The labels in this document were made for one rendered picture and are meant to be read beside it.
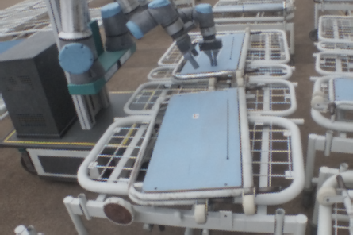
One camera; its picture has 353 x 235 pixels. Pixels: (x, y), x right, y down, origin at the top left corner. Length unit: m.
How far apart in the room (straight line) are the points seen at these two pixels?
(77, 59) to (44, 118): 0.64
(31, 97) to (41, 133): 0.25
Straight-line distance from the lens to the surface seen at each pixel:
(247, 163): 1.15
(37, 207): 2.14
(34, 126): 2.10
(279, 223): 1.13
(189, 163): 1.20
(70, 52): 1.46
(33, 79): 1.92
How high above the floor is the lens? 1.29
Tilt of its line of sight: 29 degrees down
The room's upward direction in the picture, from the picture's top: 8 degrees counter-clockwise
